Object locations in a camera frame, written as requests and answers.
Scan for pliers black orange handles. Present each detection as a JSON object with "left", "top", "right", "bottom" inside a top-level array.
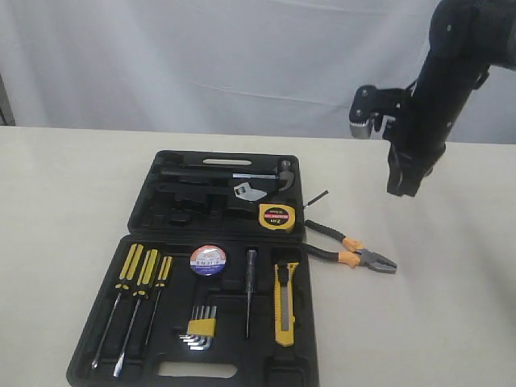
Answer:
[{"left": 304, "top": 219, "right": 397, "bottom": 274}]

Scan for large yellow black screwdriver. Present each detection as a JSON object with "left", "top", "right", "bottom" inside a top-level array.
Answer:
[{"left": 90, "top": 243, "right": 144, "bottom": 370}]

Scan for claw hammer black handle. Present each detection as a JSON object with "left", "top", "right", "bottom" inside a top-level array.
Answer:
[{"left": 159, "top": 160, "right": 295, "bottom": 192}]

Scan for yellow utility knife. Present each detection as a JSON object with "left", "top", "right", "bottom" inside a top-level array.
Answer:
[{"left": 274, "top": 262, "right": 298, "bottom": 347}]

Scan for middle yellow black screwdriver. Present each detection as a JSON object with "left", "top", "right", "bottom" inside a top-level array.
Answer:
[{"left": 113, "top": 248, "right": 160, "bottom": 378}]

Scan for voltage tester screwdriver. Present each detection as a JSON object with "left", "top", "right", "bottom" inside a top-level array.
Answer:
[{"left": 245, "top": 249, "right": 258, "bottom": 339}]

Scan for white backdrop curtain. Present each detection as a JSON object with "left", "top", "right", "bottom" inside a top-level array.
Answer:
[{"left": 0, "top": 0, "right": 516, "bottom": 144}]

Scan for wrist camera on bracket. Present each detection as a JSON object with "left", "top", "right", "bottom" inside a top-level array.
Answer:
[{"left": 349, "top": 85, "right": 408, "bottom": 139}]

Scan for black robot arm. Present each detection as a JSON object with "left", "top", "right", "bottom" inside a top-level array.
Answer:
[{"left": 383, "top": 1, "right": 515, "bottom": 197}]

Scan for yellow measuring tape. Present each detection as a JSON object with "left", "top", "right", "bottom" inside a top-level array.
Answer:
[{"left": 257, "top": 189, "right": 329, "bottom": 233}]

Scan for silver adjustable wrench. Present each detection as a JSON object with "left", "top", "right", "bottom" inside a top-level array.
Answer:
[{"left": 227, "top": 181, "right": 269, "bottom": 211}]

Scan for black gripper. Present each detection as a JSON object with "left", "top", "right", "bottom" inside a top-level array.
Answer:
[{"left": 387, "top": 52, "right": 490, "bottom": 197}]

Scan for black plastic tool case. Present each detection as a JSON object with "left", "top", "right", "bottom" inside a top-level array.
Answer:
[{"left": 67, "top": 150, "right": 319, "bottom": 386}]

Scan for hex key set yellow holder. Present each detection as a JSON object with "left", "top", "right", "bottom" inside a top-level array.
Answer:
[{"left": 179, "top": 306, "right": 217, "bottom": 352}]

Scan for black electrical tape roll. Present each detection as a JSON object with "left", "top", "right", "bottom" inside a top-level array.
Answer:
[{"left": 189, "top": 245, "right": 227, "bottom": 277}]

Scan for small yellow black screwdriver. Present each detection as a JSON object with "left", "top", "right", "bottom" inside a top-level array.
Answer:
[{"left": 144, "top": 256, "right": 173, "bottom": 347}]

